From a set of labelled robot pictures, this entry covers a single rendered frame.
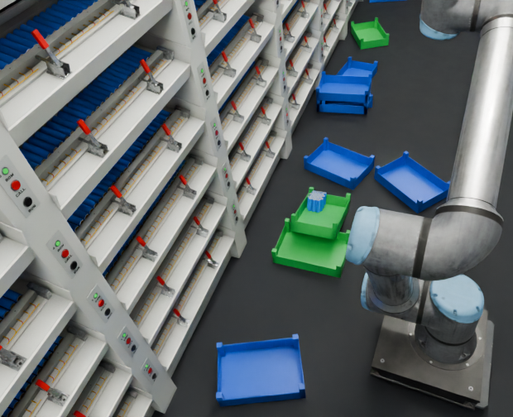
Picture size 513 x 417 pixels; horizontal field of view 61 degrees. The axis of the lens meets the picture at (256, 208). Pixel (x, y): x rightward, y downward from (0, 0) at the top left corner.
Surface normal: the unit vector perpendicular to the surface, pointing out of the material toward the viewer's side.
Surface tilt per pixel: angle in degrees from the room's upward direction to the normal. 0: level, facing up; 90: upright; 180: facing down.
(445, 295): 3
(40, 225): 90
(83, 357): 17
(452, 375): 2
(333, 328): 0
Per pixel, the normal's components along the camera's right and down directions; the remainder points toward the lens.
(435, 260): -0.24, 0.25
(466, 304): -0.08, -0.67
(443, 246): -0.24, -0.12
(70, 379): 0.16, -0.60
